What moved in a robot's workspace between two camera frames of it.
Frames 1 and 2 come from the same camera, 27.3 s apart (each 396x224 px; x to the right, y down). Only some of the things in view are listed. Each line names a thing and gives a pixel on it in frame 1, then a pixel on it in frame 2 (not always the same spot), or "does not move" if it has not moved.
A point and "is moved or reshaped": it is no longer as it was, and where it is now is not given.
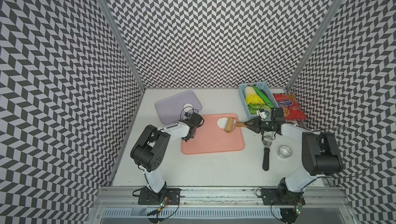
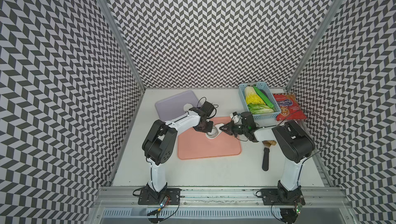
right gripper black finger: x=252 y=125 → x=228 y=127
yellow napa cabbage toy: x=251 y=96 does not move
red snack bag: x=292 y=108 does not move
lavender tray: x=171 y=109 does not move
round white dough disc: x=188 y=107 does not move
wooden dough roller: x=231 y=124 is moved or reshaped
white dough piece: x=221 y=122 → x=216 y=131
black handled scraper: x=267 y=138 does not move
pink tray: x=210 y=138 is moved or reshaped
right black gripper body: x=265 y=125 → x=239 y=129
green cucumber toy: x=263 y=97 does not move
